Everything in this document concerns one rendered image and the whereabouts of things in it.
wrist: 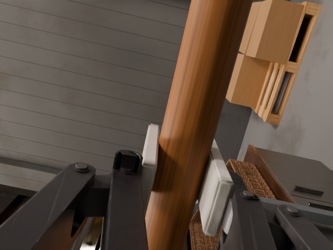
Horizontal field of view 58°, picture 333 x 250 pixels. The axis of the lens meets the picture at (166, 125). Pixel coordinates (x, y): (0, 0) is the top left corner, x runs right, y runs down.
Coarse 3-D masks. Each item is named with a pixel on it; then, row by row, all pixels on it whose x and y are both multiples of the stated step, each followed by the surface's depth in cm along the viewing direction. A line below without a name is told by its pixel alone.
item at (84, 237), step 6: (90, 222) 146; (96, 222) 158; (102, 222) 174; (84, 228) 141; (90, 228) 145; (96, 228) 159; (84, 234) 137; (90, 234) 146; (96, 234) 159; (78, 240) 133; (84, 240) 135; (90, 240) 146; (96, 240) 160; (78, 246) 129; (84, 246) 135; (90, 246) 147
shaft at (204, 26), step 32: (192, 0) 15; (224, 0) 14; (192, 32) 15; (224, 32) 14; (192, 64) 15; (224, 64) 15; (192, 96) 15; (224, 96) 16; (192, 128) 15; (160, 160) 17; (192, 160) 16; (160, 192) 17; (192, 192) 17; (160, 224) 17
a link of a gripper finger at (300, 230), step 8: (280, 208) 13; (288, 208) 13; (296, 208) 13; (280, 216) 12; (288, 216) 12; (296, 216) 12; (304, 216) 13; (280, 224) 12; (288, 224) 12; (296, 224) 12; (304, 224) 12; (312, 224) 12; (288, 232) 12; (296, 232) 11; (304, 232) 11; (312, 232) 12; (320, 232) 12; (296, 240) 11; (304, 240) 11; (312, 240) 11; (320, 240) 11; (328, 240) 11; (296, 248) 11; (304, 248) 11; (312, 248) 10; (320, 248) 11; (328, 248) 11
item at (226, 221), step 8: (232, 176) 16; (240, 184) 16; (232, 192) 14; (264, 208) 14; (224, 216) 14; (272, 216) 13; (224, 224) 14; (272, 224) 13; (224, 232) 14; (272, 232) 13; (280, 232) 12; (280, 240) 13; (288, 240) 12; (280, 248) 13; (288, 248) 13
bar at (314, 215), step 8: (264, 200) 108; (272, 200) 110; (280, 200) 111; (272, 208) 108; (304, 208) 109; (312, 208) 111; (312, 216) 109; (320, 216) 109; (328, 216) 109; (328, 224) 110
